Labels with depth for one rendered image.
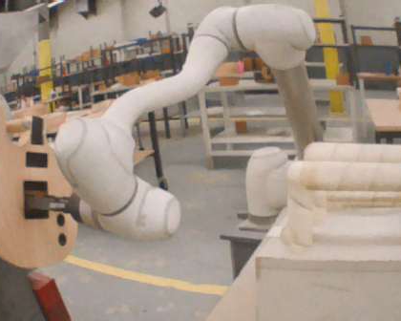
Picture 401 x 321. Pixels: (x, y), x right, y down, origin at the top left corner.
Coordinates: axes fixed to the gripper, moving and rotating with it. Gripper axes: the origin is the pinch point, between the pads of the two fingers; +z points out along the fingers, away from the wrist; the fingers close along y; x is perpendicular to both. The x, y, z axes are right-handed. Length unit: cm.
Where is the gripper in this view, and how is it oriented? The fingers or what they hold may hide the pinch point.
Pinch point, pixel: (36, 200)
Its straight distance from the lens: 102.3
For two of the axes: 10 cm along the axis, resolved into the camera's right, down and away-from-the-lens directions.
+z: -9.0, 0.1, 4.3
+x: 0.1, -10.0, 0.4
